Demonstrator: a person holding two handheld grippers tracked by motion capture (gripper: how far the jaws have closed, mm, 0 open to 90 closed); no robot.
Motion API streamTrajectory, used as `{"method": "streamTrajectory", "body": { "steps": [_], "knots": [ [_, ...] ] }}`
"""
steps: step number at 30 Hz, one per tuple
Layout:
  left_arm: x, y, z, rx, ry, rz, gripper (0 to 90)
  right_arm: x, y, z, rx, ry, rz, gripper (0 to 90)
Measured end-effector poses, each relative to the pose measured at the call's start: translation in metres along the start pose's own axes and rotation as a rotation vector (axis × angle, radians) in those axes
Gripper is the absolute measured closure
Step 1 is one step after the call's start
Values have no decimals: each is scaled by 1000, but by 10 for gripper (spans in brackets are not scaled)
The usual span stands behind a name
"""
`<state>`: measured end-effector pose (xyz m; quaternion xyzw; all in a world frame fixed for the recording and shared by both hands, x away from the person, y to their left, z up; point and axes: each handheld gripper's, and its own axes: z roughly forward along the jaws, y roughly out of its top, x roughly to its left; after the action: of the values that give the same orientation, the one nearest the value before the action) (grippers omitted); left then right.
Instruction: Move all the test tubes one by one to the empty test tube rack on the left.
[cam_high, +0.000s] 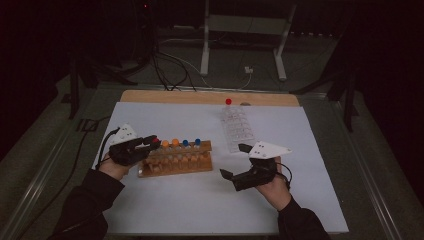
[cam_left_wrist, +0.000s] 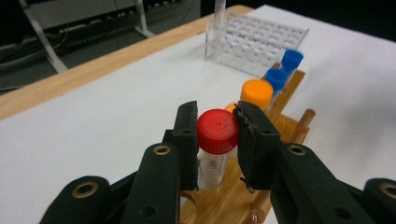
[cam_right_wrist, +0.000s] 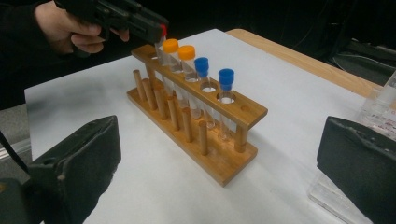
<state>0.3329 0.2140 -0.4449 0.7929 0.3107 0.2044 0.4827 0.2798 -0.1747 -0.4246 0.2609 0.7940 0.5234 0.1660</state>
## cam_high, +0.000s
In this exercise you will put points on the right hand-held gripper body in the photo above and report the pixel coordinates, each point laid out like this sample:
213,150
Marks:
260,173

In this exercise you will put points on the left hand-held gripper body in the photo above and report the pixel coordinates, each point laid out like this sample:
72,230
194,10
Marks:
128,153

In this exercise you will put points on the orange capped test tube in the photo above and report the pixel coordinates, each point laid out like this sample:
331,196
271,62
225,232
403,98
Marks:
165,143
175,142

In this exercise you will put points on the white table mat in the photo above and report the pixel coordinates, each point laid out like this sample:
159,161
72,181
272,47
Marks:
200,203

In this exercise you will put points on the wooden test tube rack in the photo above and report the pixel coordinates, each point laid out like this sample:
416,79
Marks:
186,165

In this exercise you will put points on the grey metal stand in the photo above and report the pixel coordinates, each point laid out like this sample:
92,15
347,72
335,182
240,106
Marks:
246,25

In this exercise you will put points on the clear plastic test tube rack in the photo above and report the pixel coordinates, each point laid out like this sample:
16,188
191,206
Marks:
238,130

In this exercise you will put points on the person's right hand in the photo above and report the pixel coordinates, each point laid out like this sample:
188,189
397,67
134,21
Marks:
278,193

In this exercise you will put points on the person's left hand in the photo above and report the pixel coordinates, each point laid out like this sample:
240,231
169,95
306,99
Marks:
113,170

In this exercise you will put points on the white plug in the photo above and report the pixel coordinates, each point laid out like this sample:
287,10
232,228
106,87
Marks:
248,69

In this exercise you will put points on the blue capped test tube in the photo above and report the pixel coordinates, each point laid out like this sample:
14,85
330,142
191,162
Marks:
185,143
197,141

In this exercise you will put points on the black stand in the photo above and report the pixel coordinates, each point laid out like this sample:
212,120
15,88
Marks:
75,90
348,100

